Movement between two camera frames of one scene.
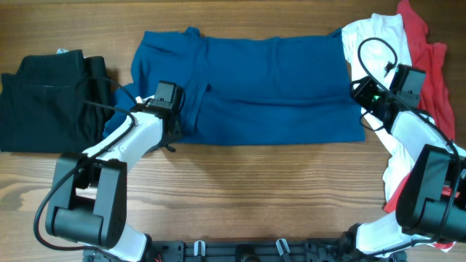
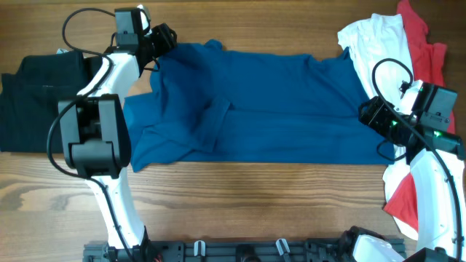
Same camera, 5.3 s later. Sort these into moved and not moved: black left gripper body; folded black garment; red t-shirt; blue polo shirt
Moved: black left gripper body; blue polo shirt
Not moved: red t-shirt; folded black garment
